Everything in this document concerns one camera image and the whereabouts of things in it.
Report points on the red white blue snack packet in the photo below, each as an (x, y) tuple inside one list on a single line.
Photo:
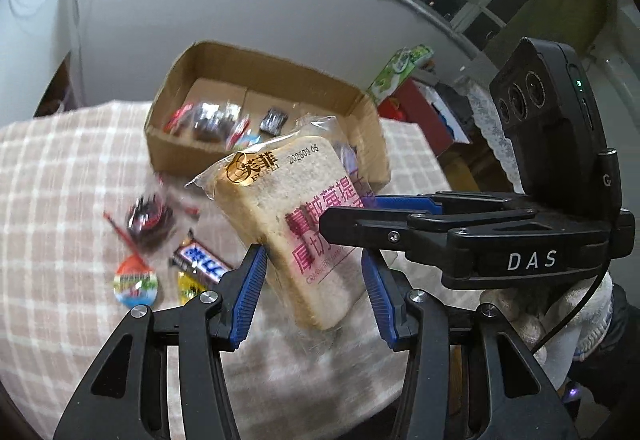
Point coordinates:
[(245, 140)]

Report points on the red storage box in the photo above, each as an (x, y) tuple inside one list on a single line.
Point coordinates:
[(415, 105)]

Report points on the dark clothing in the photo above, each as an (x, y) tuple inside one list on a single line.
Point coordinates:
[(620, 370)]

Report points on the chocolate bar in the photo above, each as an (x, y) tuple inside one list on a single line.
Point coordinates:
[(202, 260)]

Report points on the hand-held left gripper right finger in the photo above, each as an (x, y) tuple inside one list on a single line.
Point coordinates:
[(382, 305)]

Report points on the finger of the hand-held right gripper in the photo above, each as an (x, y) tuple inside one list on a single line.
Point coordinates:
[(370, 227), (405, 202)]

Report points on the person's right forearm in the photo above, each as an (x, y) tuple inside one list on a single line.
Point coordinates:
[(575, 320)]

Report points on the yellow green candy packet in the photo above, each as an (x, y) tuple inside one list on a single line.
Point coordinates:
[(190, 290)]

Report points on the green carton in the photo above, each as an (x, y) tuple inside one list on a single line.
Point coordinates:
[(395, 75)]

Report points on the egg shaped colourful candy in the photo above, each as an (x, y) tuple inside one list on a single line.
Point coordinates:
[(137, 285)]

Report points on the checked tablecloth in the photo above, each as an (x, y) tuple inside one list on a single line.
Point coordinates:
[(65, 220)]

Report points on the white lace tablecloth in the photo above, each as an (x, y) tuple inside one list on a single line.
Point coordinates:
[(487, 130)]

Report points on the sliced bread packet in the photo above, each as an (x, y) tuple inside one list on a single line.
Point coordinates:
[(280, 200)]

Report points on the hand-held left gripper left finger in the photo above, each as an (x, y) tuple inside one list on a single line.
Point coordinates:
[(248, 292)]

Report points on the small black snack packet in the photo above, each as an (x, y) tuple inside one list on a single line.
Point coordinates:
[(274, 121)]

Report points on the cardboard box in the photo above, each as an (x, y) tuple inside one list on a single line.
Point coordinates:
[(175, 150)]

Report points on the red black snack packet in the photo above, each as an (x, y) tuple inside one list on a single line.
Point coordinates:
[(210, 120), (147, 220)]

